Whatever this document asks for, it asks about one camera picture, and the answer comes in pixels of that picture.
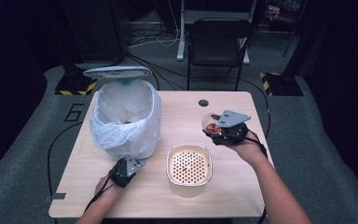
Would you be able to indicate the grey floor tape piece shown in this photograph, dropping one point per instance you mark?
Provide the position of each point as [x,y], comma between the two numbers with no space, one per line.
[56,196]

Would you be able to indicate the black folding chair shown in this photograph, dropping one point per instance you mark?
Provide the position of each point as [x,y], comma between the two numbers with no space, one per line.
[219,40]

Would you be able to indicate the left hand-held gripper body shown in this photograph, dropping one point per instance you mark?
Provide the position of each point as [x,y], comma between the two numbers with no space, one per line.
[122,174]

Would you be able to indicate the person's right hand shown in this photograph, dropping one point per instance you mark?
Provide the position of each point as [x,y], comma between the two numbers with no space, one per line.
[250,149]

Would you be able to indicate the cream perforated strainer basket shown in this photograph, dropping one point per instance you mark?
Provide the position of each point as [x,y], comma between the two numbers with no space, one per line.
[189,168]

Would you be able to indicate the white metal desk frame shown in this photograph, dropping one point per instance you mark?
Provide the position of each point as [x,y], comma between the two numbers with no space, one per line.
[181,31]

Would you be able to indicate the dark cabinet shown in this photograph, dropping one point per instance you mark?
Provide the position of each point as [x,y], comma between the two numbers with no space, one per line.
[93,28]

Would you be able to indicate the white plastic trash bag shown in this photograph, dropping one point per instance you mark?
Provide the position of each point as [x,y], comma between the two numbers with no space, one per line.
[124,138]

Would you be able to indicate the light blue trash bin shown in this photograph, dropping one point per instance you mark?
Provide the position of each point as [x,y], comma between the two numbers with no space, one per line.
[118,72]

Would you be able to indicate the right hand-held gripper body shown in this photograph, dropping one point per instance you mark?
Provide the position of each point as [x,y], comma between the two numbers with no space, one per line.
[231,133]

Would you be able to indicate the small white bowl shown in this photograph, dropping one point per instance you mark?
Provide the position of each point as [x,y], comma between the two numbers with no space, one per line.
[207,121]

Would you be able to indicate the red food scraps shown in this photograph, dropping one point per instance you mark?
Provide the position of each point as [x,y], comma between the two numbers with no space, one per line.
[213,127]
[126,122]

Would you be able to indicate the black striped stand base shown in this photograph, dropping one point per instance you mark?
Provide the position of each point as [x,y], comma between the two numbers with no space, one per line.
[281,84]
[74,84]

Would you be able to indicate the person's left hand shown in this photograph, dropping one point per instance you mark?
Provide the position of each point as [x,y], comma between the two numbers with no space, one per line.
[107,188]

